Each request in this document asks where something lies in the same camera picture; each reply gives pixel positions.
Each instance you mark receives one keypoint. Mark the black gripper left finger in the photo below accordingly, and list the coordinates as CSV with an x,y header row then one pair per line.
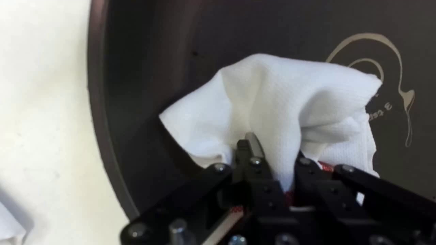
x,y
266,212

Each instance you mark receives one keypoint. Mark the white red-striped towel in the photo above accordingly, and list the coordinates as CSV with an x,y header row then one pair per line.
x,y
292,106

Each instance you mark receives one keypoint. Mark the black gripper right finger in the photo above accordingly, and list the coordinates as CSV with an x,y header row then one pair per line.
x,y
328,208

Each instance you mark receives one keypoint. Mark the black frying pan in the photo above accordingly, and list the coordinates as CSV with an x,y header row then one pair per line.
x,y
145,54

